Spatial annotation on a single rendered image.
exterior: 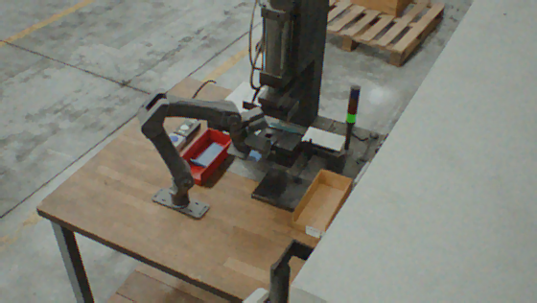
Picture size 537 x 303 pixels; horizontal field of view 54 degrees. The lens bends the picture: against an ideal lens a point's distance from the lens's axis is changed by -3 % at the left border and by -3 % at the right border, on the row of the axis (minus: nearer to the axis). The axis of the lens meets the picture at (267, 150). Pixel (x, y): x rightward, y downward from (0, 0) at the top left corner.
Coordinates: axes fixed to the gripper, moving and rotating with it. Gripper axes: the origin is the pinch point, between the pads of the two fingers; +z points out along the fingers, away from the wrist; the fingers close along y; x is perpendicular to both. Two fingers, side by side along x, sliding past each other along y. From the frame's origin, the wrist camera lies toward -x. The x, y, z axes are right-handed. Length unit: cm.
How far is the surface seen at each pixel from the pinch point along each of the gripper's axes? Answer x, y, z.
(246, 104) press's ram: 7.1, 16.9, -4.8
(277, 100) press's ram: -4.5, 19.5, -9.5
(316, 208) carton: -28.8, -6.4, 8.4
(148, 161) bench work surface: 37.2, -12.6, 7.8
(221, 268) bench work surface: -12.6, -40.5, -6.4
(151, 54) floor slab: 189, 130, 177
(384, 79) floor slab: 3, 182, 197
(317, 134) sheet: -15.2, 26.0, 18.9
